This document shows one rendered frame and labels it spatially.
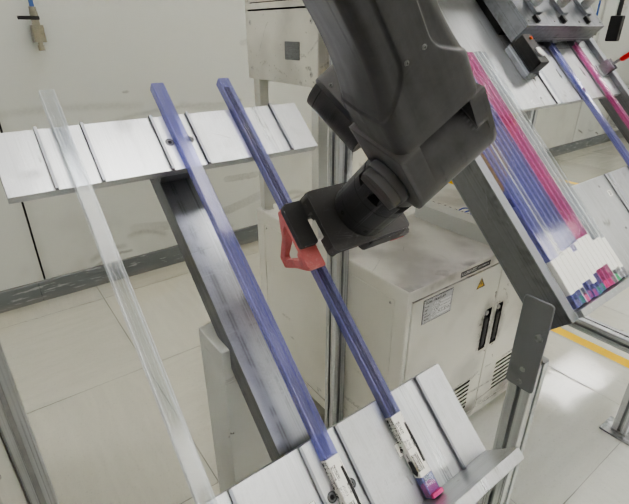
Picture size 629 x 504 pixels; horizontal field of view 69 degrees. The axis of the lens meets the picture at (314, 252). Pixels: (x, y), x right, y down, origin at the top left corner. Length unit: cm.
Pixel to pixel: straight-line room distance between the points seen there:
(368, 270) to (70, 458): 104
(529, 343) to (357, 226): 45
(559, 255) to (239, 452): 58
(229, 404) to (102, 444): 110
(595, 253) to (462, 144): 65
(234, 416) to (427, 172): 38
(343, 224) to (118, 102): 192
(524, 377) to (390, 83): 66
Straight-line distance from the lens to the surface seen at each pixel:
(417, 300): 104
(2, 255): 236
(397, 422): 48
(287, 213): 44
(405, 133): 27
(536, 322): 78
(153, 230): 246
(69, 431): 171
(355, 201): 41
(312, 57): 112
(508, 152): 90
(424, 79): 26
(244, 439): 60
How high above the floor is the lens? 112
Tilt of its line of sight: 26 degrees down
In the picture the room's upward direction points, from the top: straight up
